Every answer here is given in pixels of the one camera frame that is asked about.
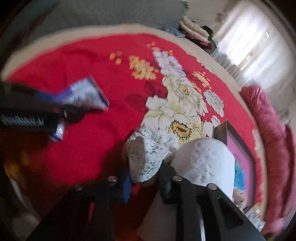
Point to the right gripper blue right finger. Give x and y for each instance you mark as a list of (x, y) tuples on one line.
[(167, 176)]

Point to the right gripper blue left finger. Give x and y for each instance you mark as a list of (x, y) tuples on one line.
[(126, 187)]

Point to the white floral cloth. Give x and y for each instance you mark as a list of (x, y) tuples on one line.
[(146, 149)]

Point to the blue white small wrapper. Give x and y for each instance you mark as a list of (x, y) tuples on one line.
[(75, 101)]

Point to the teddy bear pink dress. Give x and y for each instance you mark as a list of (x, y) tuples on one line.
[(239, 198)]

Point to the dark framed pink tray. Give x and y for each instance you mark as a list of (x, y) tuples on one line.
[(245, 177)]

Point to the red floral blanket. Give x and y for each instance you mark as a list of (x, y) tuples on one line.
[(92, 115)]

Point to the grey quilted sofa cover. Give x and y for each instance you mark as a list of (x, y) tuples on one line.
[(72, 14)]

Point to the pink folded quilt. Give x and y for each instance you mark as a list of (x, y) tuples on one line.
[(279, 146)]

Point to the beige bed sheet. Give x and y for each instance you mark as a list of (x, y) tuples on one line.
[(92, 32)]

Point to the stack of folded clothes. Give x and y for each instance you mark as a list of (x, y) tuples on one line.
[(201, 36)]

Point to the blue patterned cloth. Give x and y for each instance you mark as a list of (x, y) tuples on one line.
[(173, 31)]

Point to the white sheer curtain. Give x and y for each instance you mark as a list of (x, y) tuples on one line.
[(252, 50)]

